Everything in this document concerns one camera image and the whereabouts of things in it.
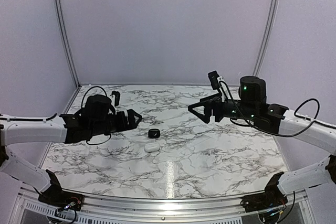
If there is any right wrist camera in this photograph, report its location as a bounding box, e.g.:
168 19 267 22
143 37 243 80
207 70 227 102

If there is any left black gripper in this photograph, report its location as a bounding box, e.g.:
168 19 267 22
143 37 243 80
90 109 142 137

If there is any front aluminium rail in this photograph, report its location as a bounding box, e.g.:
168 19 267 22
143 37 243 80
9 185 316 223

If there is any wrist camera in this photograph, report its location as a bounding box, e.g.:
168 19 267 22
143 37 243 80
111 90 121 107
207 70 227 102

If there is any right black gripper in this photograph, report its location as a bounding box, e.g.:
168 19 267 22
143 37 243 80
188 92 257 124

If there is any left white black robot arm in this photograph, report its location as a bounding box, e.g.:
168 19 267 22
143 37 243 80
1 94 142 206

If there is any white earbud charging case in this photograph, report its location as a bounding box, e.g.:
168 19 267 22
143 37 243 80
144 142 160 153

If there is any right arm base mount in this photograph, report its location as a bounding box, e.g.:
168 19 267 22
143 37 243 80
240 193 288 212

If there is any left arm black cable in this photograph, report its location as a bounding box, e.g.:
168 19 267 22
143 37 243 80
80 86 112 146

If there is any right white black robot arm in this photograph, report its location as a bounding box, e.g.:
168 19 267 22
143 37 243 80
188 71 335 207

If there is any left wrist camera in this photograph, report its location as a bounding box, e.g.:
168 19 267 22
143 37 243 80
111 90 121 107

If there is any right aluminium frame post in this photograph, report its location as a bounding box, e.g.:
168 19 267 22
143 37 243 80
252 0 279 77

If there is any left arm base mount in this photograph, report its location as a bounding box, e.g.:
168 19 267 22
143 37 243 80
38 190 84 211

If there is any black earbud charging case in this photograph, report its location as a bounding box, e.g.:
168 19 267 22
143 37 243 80
148 129 161 139

